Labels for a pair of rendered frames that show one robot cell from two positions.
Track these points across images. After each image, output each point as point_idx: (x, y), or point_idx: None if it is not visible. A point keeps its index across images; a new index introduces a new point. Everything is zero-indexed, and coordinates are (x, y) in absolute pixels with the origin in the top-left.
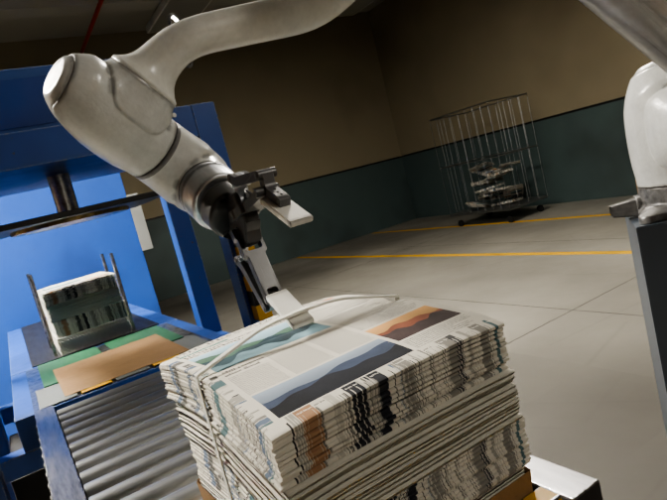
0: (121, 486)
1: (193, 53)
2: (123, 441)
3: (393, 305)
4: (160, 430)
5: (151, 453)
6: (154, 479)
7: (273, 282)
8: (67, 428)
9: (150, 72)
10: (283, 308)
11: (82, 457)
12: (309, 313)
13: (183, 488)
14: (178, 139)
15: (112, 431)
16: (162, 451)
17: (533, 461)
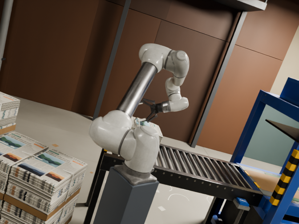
0: (170, 150)
1: (170, 82)
2: (191, 157)
3: (134, 126)
4: (192, 161)
5: (179, 155)
6: (169, 153)
7: (147, 118)
8: (214, 160)
9: (167, 83)
10: (141, 119)
11: (193, 156)
12: (138, 121)
13: (159, 150)
14: (169, 95)
15: (203, 160)
16: (178, 156)
17: (115, 157)
